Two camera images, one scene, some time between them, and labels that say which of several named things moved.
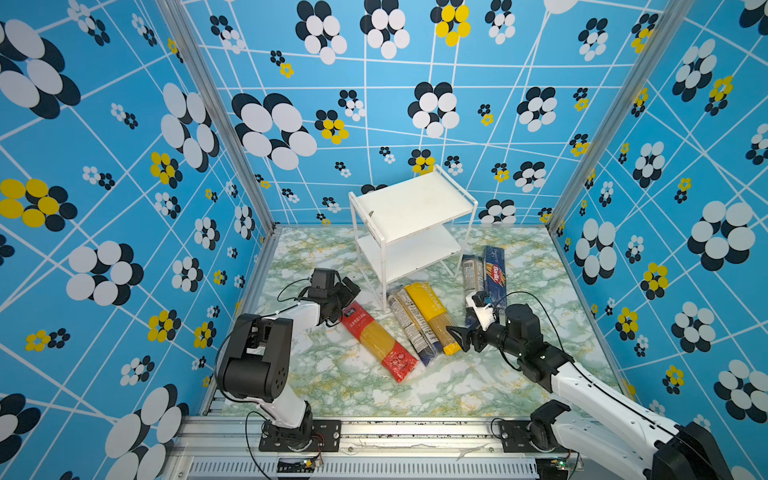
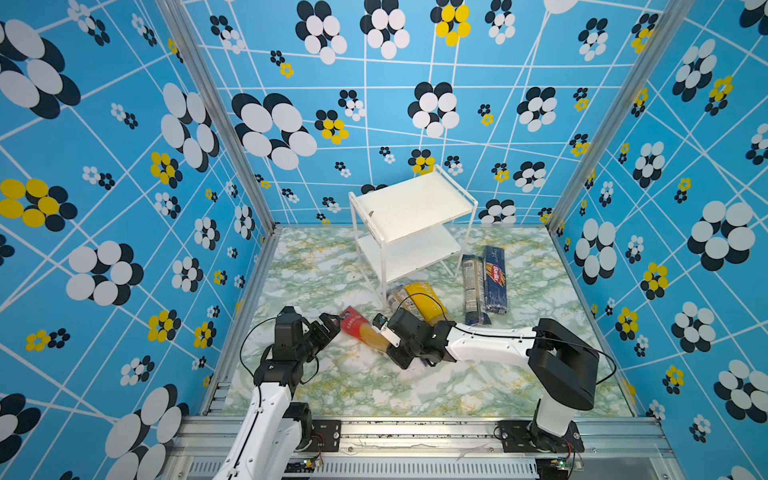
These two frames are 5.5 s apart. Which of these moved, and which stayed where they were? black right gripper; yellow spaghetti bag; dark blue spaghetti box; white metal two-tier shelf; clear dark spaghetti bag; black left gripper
Moved: black right gripper; black left gripper
Stayed: clear dark spaghetti bag; yellow spaghetti bag; dark blue spaghetti box; white metal two-tier shelf
